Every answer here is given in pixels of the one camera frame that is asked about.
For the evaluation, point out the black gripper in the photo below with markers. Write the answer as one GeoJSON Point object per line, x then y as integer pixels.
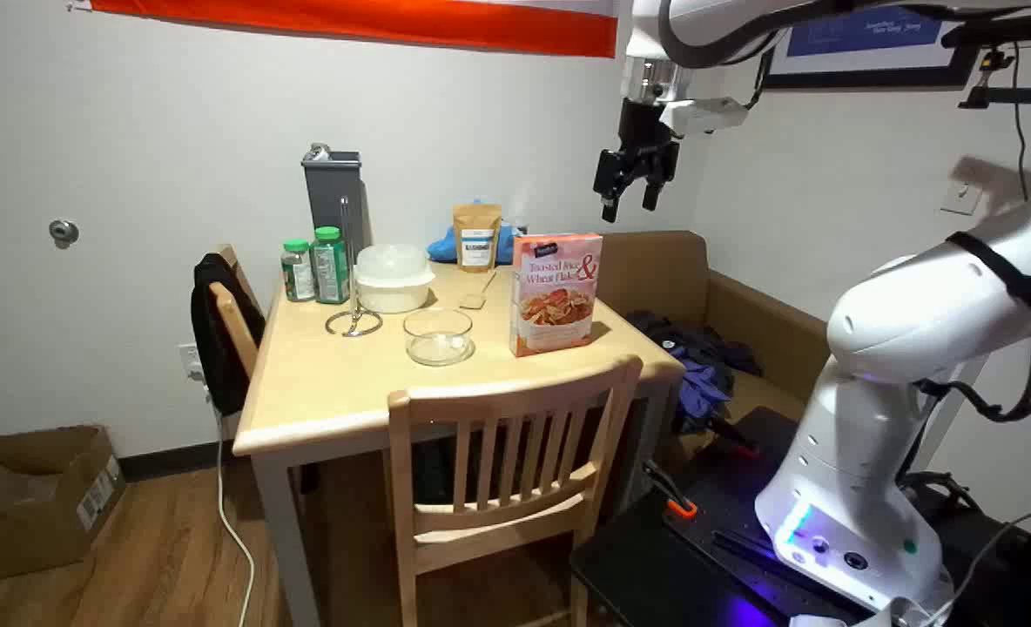
{"type": "Point", "coordinates": [650, 141]}

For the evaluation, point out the pink cereal box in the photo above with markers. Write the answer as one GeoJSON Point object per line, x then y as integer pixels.
{"type": "Point", "coordinates": [554, 289]}

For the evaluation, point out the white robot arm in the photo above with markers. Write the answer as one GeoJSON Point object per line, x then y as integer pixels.
{"type": "Point", "coordinates": [885, 335]}

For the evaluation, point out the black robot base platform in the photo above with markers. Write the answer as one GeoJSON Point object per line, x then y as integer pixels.
{"type": "Point", "coordinates": [655, 568]}

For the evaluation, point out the clear glass bowl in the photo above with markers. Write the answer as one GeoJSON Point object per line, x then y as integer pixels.
{"type": "Point", "coordinates": [442, 343]}

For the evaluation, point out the white lidded plastic bowl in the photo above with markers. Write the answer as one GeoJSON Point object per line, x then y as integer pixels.
{"type": "Point", "coordinates": [394, 280]}

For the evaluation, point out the white jar blue label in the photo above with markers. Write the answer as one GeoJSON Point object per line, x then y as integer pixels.
{"type": "Point", "coordinates": [475, 249]}

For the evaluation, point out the blue snack bag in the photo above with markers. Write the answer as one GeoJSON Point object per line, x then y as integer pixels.
{"type": "Point", "coordinates": [442, 244]}

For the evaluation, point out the purple cloth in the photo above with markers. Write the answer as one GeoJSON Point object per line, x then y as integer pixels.
{"type": "Point", "coordinates": [702, 388]}

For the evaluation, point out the black framed picture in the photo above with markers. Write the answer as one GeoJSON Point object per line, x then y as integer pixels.
{"type": "Point", "coordinates": [867, 35]}

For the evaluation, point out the gray plastic bin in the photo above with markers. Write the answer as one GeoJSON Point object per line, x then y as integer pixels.
{"type": "Point", "coordinates": [337, 198]}

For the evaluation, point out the green box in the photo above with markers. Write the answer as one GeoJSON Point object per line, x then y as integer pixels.
{"type": "Point", "coordinates": [330, 265]}

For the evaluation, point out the orange black clamp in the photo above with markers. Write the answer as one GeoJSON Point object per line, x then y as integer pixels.
{"type": "Point", "coordinates": [680, 507]}

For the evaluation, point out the orange banner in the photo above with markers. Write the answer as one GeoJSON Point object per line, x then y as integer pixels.
{"type": "Point", "coordinates": [352, 22]}

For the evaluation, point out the short green bottle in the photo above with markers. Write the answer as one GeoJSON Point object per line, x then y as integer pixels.
{"type": "Point", "coordinates": [299, 272]}

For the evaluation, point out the wooden slat-back chair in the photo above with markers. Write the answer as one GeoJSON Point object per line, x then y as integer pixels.
{"type": "Point", "coordinates": [505, 509]}

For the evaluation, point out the light wooden table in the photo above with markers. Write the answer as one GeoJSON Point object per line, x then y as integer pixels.
{"type": "Point", "coordinates": [330, 385]}

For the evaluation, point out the wooden chair with jacket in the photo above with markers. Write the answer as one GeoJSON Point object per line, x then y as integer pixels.
{"type": "Point", "coordinates": [240, 325]}

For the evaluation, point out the cardboard box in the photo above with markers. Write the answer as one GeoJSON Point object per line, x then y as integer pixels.
{"type": "Point", "coordinates": [31, 509]}

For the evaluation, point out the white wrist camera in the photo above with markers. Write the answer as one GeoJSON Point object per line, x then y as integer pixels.
{"type": "Point", "coordinates": [708, 112]}

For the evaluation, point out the white wall plate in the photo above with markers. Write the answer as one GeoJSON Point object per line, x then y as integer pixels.
{"type": "Point", "coordinates": [964, 198]}

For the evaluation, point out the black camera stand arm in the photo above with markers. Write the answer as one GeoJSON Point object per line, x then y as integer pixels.
{"type": "Point", "coordinates": [1006, 28]}

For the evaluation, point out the metal wall knob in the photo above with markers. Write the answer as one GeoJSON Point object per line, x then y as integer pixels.
{"type": "Point", "coordinates": [64, 230]}

